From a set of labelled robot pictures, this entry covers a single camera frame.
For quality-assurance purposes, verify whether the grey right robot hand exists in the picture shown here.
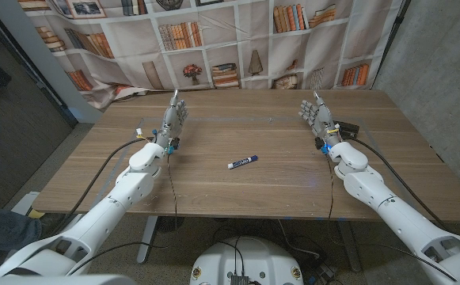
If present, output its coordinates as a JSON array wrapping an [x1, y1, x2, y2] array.
[[298, 90, 342, 149]]

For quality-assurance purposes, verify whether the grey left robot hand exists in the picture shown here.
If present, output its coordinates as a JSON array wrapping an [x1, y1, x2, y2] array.
[[154, 89, 189, 150]]

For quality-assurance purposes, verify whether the black stapler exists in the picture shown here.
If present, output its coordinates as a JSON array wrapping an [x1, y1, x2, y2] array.
[[332, 120, 360, 140]]

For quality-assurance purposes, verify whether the blue and white marker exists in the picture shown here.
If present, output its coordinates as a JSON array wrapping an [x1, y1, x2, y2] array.
[[227, 154, 259, 170]]

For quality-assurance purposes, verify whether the printed bookshelf backdrop cloth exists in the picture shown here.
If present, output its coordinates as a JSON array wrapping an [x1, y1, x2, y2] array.
[[17, 0, 407, 111]]

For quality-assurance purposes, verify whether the black backdrop stand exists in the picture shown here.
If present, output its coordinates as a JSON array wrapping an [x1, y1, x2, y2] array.
[[371, 0, 412, 90]]

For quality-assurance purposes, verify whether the grey metal table leg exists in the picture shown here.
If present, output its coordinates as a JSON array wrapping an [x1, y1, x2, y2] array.
[[336, 220, 363, 273], [136, 215, 159, 265]]

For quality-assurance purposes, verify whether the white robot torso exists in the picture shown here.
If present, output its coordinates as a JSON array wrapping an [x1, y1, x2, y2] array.
[[189, 236, 305, 285]]

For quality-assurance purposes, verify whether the white floor platform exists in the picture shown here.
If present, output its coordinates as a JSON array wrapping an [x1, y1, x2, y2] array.
[[11, 192, 40, 217]]

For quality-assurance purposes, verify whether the person leg in blue jeans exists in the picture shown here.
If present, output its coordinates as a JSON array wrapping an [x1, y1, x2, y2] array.
[[0, 192, 44, 270]]

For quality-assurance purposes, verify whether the thin black left wrist cable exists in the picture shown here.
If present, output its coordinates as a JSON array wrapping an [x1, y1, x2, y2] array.
[[167, 152, 179, 233]]

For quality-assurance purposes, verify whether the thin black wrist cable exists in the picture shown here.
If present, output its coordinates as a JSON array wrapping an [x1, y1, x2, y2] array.
[[326, 154, 336, 234], [167, 152, 179, 233]]

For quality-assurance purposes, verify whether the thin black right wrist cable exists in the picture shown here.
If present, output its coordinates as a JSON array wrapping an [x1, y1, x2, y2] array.
[[326, 154, 336, 234]]

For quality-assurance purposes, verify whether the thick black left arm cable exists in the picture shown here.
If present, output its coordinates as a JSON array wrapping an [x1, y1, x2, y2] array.
[[49, 136, 151, 237]]

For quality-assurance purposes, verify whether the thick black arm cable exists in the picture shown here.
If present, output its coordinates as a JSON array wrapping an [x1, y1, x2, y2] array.
[[49, 136, 151, 237], [347, 136, 450, 233]]

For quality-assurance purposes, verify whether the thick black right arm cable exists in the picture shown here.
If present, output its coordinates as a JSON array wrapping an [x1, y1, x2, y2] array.
[[347, 136, 450, 233]]

